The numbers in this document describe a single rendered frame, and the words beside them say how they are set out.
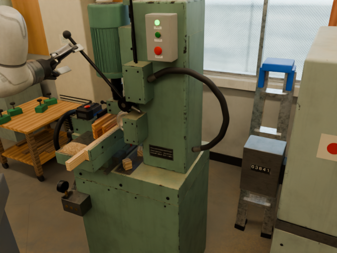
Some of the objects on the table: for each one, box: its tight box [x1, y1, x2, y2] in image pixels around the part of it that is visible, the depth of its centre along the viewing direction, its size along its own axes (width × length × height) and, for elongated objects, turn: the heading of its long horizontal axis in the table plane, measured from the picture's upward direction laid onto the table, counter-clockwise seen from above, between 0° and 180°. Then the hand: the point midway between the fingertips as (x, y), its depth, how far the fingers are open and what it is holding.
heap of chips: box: [59, 142, 87, 155], centre depth 134 cm, size 8×12×3 cm
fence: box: [88, 129, 124, 161], centre depth 149 cm, size 60×2×6 cm, turn 159°
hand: (73, 58), depth 127 cm, fingers open, 13 cm apart
